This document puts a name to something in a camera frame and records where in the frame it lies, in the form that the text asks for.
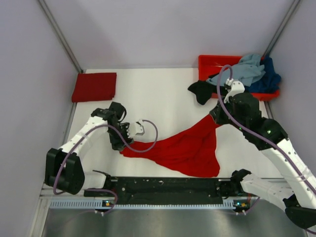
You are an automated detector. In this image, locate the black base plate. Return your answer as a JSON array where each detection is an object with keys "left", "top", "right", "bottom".
[{"left": 103, "top": 177, "right": 250, "bottom": 205}]

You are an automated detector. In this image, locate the grey cable duct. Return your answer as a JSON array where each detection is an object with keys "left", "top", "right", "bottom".
[{"left": 49, "top": 199, "right": 249, "bottom": 210}]

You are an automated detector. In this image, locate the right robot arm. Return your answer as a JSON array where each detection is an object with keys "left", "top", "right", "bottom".
[{"left": 210, "top": 93, "right": 316, "bottom": 235}]

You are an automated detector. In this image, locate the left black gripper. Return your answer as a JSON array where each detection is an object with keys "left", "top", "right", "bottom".
[{"left": 108, "top": 123, "right": 134, "bottom": 151}]

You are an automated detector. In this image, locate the folded dark red t-shirt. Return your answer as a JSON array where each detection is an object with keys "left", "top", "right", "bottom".
[{"left": 71, "top": 73, "right": 117, "bottom": 103}]

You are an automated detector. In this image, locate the dark blue t-shirt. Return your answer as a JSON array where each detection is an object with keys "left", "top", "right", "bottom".
[{"left": 247, "top": 56, "right": 281, "bottom": 94}]

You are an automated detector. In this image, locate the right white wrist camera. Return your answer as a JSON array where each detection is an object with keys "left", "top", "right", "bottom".
[{"left": 224, "top": 79, "right": 245, "bottom": 104}]

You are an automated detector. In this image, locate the red plastic bin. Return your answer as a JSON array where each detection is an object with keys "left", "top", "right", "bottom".
[{"left": 198, "top": 55, "right": 279, "bottom": 101}]

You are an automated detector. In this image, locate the light blue t-shirt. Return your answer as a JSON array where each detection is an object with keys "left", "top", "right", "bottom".
[{"left": 206, "top": 52, "right": 266, "bottom": 89}]

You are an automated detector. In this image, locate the bright red t-shirt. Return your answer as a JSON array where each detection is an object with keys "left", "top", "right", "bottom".
[{"left": 121, "top": 115, "right": 220, "bottom": 178}]

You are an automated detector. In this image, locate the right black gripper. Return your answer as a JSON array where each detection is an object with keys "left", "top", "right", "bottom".
[{"left": 209, "top": 95, "right": 247, "bottom": 132}]

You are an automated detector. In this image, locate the aluminium frame rail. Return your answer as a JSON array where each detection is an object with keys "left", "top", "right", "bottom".
[{"left": 264, "top": 101, "right": 308, "bottom": 198}]

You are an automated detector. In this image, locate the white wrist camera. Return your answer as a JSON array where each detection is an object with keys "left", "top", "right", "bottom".
[
  {"left": 127, "top": 119, "right": 145, "bottom": 138},
  {"left": 224, "top": 79, "right": 245, "bottom": 104}
]

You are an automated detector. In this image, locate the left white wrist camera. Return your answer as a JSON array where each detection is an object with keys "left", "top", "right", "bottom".
[{"left": 127, "top": 119, "right": 145, "bottom": 138}]

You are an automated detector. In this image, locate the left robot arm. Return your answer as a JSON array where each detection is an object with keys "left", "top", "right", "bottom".
[{"left": 44, "top": 102, "right": 133, "bottom": 196}]

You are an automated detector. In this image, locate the black t-shirt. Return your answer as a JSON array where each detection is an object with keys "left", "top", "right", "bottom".
[{"left": 188, "top": 80, "right": 217, "bottom": 105}]

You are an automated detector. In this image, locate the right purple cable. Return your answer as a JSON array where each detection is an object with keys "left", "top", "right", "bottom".
[{"left": 216, "top": 64, "right": 316, "bottom": 235}]

